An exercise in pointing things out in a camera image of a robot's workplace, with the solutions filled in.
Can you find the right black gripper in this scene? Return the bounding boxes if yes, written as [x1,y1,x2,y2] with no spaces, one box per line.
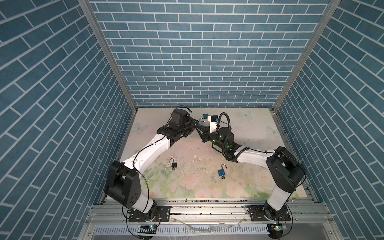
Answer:
[196,124,227,152]

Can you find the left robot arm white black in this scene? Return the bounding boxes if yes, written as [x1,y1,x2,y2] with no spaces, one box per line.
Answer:
[104,106,199,221]

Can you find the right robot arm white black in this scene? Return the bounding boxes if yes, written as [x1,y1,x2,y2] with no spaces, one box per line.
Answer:
[197,113,307,221]

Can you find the blue padlock near with key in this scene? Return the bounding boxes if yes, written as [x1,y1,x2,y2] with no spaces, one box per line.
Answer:
[218,164,227,180]

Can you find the blue padlock far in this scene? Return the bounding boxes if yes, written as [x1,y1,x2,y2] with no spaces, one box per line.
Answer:
[200,114,210,124]

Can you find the floral table mat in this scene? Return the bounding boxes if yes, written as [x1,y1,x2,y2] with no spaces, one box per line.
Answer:
[142,108,285,200]

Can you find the black padlock with keys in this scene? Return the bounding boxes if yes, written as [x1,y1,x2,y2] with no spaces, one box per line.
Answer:
[169,157,178,171]

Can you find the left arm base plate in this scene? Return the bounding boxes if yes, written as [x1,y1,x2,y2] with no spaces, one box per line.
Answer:
[129,206,171,223]

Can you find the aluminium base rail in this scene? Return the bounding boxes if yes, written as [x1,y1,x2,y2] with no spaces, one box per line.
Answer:
[80,199,342,240]

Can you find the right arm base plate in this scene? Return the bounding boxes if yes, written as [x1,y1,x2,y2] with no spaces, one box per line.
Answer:
[246,205,292,222]

